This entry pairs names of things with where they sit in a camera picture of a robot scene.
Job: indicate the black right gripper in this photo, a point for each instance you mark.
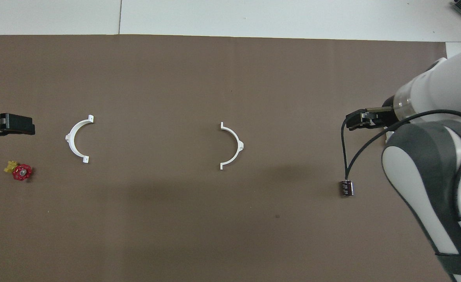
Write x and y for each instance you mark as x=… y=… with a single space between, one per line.
x=379 y=117

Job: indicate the white half pipe clamp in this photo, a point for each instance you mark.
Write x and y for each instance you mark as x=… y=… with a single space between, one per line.
x=240 y=145
x=69 y=139

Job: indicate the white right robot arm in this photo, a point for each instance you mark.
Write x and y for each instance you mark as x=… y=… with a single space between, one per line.
x=430 y=164

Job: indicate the white circuit breaker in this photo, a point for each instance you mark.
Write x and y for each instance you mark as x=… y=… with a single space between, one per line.
x=389 y=137

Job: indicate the red yellow valve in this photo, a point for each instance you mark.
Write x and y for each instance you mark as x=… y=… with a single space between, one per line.
x=21 y=172

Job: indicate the black cylindrical capacitor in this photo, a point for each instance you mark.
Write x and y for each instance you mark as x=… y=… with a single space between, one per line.
x=346 y=188

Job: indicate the brown paper mat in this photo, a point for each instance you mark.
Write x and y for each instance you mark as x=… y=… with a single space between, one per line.
x=215 y=219

